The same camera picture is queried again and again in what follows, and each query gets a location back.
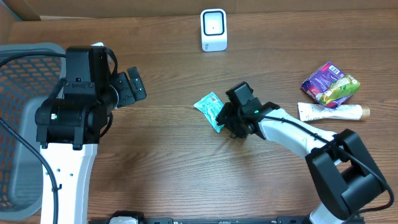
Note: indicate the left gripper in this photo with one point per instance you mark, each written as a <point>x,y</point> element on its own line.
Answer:
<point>137,86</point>

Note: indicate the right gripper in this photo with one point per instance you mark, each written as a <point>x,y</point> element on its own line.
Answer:
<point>229,115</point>

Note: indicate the teal snack packet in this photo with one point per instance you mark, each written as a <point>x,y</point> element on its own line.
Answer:
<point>210,105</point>

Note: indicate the white tube with gold cap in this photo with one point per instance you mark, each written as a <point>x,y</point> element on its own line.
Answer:
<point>312,112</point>

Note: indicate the red purple snack packet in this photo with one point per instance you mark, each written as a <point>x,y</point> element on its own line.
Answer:
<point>320,80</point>

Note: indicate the green juice pouch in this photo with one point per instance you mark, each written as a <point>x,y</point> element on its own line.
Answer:
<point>345,86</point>

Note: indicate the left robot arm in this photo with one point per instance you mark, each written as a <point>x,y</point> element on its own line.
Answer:
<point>71,122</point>

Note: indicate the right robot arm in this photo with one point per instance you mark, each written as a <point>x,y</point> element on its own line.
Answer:
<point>347,179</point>

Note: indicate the white barcode scanner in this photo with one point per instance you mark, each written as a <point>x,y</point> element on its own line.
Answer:
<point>214,33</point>

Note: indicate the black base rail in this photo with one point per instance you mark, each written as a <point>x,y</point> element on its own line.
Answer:
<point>124,216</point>

